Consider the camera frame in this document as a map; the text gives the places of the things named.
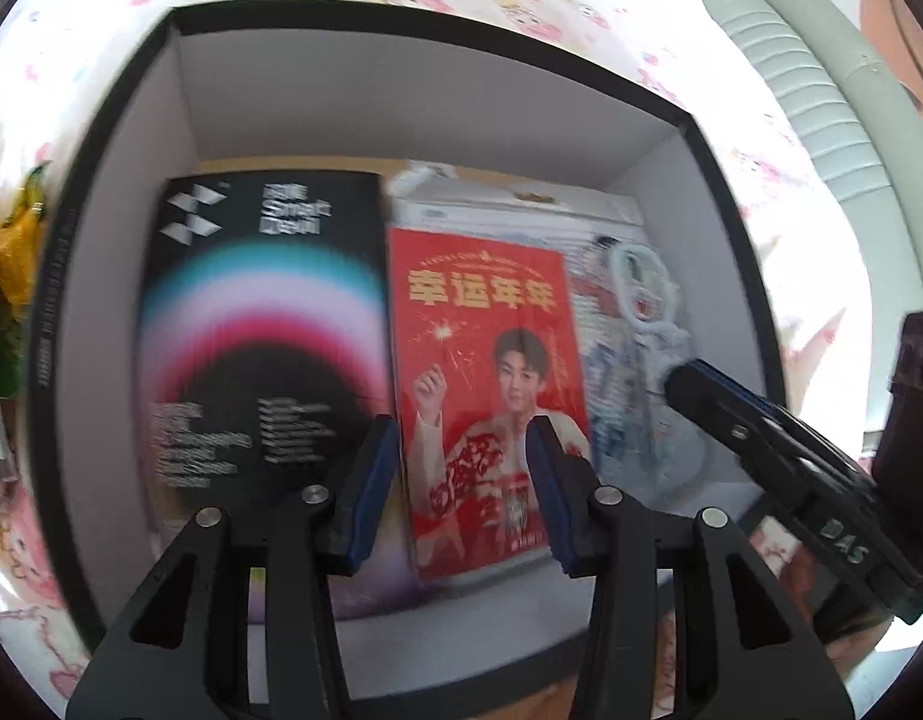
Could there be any white phone case package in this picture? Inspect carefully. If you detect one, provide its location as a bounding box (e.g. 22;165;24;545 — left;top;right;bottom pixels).
388;159;705;511

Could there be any clear cartoon phone case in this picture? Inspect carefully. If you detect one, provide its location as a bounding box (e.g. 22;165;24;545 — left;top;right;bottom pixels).
571;236;709;507

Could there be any black screen protector box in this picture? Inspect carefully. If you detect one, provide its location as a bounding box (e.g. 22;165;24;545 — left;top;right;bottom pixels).
134;169;415;620

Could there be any red envelope packet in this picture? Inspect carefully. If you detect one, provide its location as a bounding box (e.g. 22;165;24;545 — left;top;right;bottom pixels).
388;227;592;582

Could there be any grey padded headboard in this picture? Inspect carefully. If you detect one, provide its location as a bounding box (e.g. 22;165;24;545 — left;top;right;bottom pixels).
693;0;923;455

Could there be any green snack packet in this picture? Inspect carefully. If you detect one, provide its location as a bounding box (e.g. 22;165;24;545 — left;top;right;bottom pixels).
0;309;24;400

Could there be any yellow snack wrapper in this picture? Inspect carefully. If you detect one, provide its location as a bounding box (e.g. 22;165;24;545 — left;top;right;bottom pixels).
0;163;48;320

